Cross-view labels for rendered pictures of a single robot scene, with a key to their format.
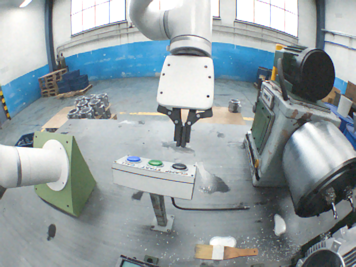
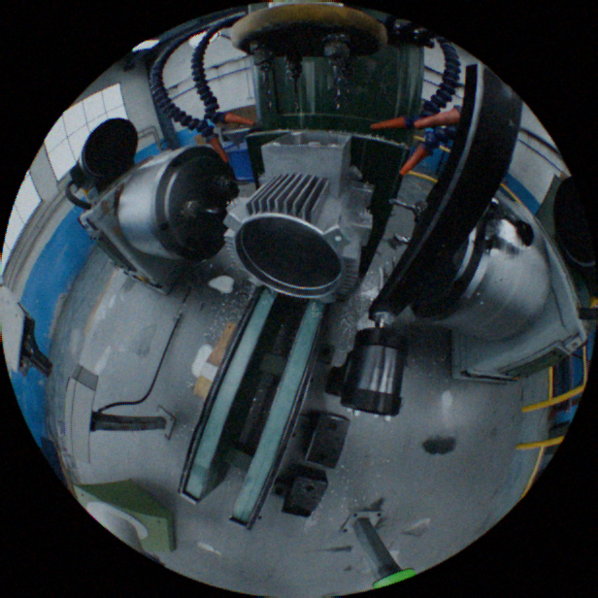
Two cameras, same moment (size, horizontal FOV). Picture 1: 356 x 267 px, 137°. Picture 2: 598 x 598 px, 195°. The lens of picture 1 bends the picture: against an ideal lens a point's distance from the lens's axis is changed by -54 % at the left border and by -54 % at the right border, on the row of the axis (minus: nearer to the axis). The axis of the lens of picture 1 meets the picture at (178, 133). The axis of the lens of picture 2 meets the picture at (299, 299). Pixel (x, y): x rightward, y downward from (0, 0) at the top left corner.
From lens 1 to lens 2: 0.21 m
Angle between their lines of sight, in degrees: 55
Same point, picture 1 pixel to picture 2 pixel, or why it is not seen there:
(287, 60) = (77, 173)
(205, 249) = (201, 385)
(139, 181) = (79, 435)
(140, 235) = (176, 453)
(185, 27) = not seen: outside the picture
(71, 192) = (138, 513)
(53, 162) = (108, 520)
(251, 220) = (196, 315)
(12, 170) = not seen: outside the picture
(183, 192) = (84, 396)
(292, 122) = (110, 215)
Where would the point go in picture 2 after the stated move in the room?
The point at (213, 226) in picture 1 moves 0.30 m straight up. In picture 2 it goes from (181, 364) to (74, 314)
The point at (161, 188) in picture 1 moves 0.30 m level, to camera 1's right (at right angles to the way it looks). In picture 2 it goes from (82, 416) to (138, 250)
